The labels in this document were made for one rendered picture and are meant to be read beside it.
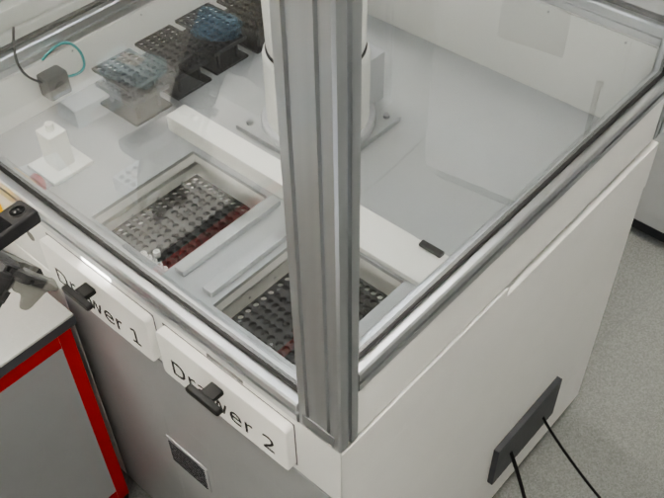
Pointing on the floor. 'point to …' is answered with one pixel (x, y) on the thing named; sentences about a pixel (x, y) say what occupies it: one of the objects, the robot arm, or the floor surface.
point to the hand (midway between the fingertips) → (46, 277)
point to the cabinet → (259, 487)
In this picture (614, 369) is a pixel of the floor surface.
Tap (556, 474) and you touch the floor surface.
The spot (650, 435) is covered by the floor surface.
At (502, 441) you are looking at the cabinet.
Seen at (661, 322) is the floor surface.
